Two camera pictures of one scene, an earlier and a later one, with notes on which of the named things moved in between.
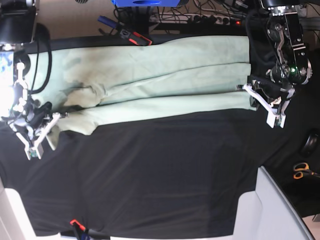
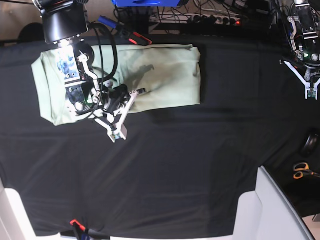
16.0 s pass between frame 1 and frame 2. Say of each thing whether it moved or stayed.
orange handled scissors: stayed
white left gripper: moved
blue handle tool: stayed
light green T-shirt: moved
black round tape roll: stayed
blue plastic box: stayed
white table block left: stayed
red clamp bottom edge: stayed
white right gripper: moved
